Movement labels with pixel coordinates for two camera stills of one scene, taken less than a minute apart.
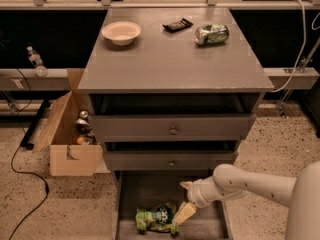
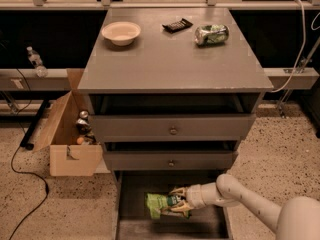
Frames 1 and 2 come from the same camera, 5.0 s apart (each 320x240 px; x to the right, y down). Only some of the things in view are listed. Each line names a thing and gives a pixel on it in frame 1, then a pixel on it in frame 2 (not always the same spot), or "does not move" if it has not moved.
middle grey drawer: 158,156 does not move
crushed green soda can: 211,34 does not move
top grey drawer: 174,117 does not move
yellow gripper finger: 186,184 -> 179,191
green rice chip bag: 160,219 -> 156,202
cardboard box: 67,158 does not move
